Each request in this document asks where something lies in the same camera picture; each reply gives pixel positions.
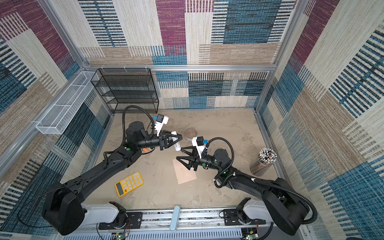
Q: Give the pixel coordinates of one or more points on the light blue handle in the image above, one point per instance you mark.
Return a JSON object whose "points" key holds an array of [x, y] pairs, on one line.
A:
{"points": [[175, 218]]}

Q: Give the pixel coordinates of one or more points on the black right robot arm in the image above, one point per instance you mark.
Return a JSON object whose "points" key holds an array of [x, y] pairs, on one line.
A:
{"points": [[287, 208]]}

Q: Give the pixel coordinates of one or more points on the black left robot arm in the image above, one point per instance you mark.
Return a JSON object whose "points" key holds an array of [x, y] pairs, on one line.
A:
{"points": [[63, 202]]}

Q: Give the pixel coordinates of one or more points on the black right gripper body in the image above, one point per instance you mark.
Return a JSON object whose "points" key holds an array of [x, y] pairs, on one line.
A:
{"points": [[207, 162]]}

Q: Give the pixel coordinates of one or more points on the white tape roll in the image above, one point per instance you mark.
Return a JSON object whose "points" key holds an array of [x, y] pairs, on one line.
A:
{"points": [[190, 134]]}

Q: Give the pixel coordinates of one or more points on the pencil holder with pencils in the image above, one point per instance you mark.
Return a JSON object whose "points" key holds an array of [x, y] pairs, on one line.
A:
{"points": [[265, 159]]}

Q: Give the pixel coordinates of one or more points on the yellow calculator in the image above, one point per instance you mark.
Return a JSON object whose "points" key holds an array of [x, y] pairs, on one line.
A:
{"points": [[129, 184]]}

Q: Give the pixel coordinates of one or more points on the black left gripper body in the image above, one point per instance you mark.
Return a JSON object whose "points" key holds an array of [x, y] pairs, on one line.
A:
{"points": [[161, 141]]}

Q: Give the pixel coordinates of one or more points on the pink envelope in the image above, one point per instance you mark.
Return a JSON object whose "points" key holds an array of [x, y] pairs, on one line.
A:
{"points": [[183, 175]]}

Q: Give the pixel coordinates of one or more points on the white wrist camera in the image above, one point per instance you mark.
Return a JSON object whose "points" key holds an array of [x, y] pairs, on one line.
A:
{"points": [[160, 120], [200, 146]]}

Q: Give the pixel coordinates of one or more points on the white wire basket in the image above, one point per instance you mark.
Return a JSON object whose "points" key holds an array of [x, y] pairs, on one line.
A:
{"points": [[59, 116]]}

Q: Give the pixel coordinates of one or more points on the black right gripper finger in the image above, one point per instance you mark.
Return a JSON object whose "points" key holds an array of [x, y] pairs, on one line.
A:
{"points": [[186, 161], [190, 151]]}

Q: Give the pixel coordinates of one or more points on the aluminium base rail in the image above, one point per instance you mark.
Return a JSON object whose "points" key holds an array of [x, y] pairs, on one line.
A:
{"points": [[194, 224]]}

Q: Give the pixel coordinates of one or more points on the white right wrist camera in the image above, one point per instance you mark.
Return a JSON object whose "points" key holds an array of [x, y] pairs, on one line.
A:
{"points": [[200, 146]]}

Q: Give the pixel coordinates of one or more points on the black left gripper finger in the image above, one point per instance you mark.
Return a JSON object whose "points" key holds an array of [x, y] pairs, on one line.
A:
{"points": [[170, 135], [173, 142]]}

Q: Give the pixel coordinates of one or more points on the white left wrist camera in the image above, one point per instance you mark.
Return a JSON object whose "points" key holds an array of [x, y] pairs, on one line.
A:
{"points": [[160, 120]]}

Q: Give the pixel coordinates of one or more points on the black mesh shelf rack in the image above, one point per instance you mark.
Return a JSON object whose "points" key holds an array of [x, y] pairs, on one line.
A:
{"points": [[120, 88]]}

